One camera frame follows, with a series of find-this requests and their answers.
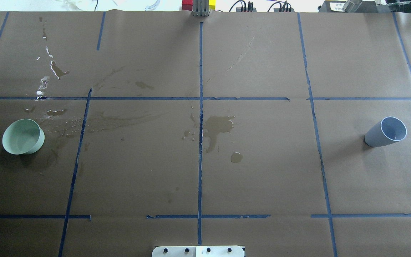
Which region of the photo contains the blue-grey plastic cup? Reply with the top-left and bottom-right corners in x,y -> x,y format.
364,116 -> 407,147

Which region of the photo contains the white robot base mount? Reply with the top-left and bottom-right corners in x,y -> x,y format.
152,245 -> 246,257

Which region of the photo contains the green bowl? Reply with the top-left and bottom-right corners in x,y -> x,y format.
2,119 -> 45,155

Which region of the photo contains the aluminium profile post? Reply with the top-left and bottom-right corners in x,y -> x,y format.
191,0 -> 210,17

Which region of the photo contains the yellow block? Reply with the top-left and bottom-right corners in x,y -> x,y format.
208,0 -> 217,10

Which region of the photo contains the red block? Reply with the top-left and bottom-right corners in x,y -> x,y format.
181,0 -> 193,11

